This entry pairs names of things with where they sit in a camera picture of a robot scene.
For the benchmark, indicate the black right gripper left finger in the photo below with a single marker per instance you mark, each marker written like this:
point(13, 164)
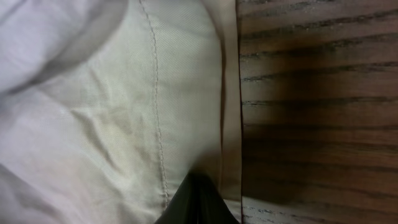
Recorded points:
point(183, 208)

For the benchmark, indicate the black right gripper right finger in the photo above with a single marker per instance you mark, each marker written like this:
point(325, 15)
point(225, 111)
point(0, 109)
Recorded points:
point(213, 209)

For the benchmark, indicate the beige khaki shorts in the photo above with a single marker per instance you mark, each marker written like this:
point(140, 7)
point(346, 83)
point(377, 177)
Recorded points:
point(106, 106)

